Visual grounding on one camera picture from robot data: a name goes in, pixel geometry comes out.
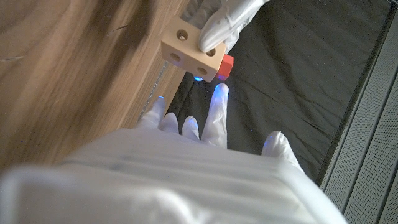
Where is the wooden block with holes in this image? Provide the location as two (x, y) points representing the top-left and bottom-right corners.
(160, 15), (228, 83)

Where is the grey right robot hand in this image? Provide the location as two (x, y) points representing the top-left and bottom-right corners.
(0, 83), (348, 224)

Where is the grey tape outline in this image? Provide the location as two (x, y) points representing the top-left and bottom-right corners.
(138, 60), (170, 121)

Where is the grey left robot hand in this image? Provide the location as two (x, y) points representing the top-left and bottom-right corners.
(180, 0), (271, 54)

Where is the wooden screw with red head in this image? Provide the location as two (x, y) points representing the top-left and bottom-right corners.
(216, 54), (234, 81)

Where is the black backdrop curtain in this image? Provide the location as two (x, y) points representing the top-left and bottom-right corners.
(167, 0), (397, 184)

